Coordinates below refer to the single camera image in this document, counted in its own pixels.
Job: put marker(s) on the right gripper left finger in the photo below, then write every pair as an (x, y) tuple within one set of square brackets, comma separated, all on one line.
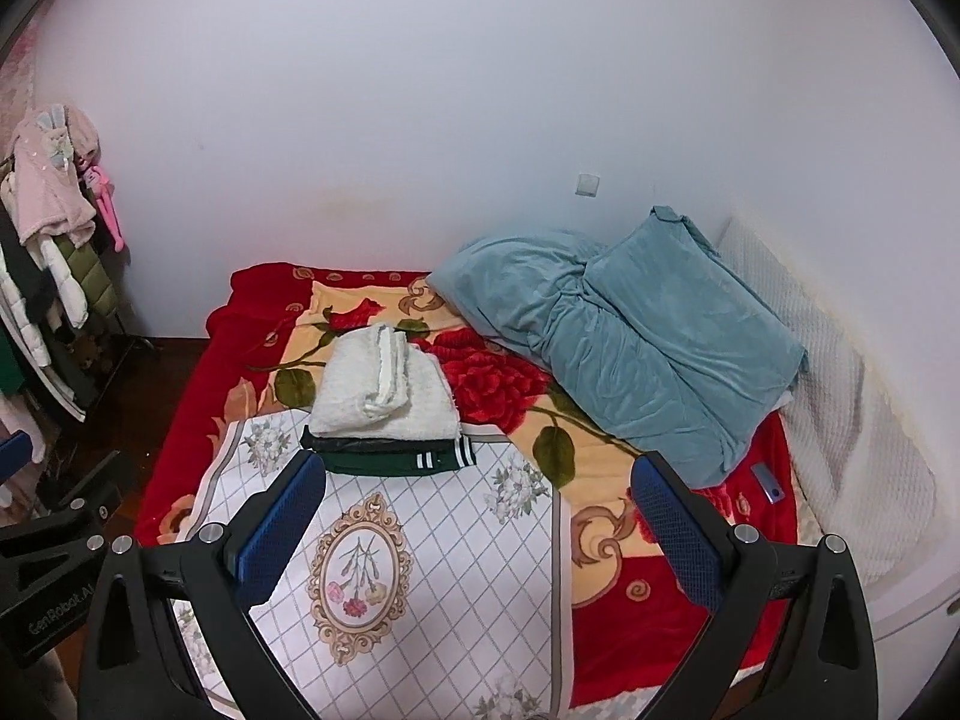
[(135, 663)]

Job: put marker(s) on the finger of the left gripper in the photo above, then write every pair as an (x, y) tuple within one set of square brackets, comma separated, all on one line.
[(15, 452)]

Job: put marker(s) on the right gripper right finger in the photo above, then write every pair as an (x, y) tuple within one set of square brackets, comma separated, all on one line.
[(823, 662)]

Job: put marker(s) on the white knitted cardigan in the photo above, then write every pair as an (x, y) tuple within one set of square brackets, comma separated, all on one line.
[(377, 385)]

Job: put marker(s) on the clothes rack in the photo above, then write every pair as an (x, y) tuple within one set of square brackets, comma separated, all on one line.
[(68, 398)]

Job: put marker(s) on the white puffer jacket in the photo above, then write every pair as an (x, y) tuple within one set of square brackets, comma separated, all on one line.
[(34, 278)]

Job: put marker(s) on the olive green puffer vest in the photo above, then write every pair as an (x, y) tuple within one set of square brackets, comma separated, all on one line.
[(91, 275)]

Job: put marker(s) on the small blue phone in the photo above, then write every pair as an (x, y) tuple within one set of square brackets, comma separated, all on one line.
[(768, 483)]

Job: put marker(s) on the red floral blanket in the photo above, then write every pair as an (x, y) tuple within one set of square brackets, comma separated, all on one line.
[(243, 412)]

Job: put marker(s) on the pink hanger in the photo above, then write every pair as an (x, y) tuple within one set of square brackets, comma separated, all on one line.
[(101, 191)]

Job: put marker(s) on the dark green striped garment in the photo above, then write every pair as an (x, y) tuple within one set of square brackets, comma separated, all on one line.
[(390, 458)]

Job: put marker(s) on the pink fluffy garment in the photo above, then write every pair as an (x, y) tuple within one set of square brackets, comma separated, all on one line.
[(47, 198)]

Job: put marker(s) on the blue-grey duvet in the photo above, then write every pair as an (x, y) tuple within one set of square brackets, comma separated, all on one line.
[(655, 338)]

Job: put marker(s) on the white wall socket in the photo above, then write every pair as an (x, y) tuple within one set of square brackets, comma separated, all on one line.
[(587, 185)]

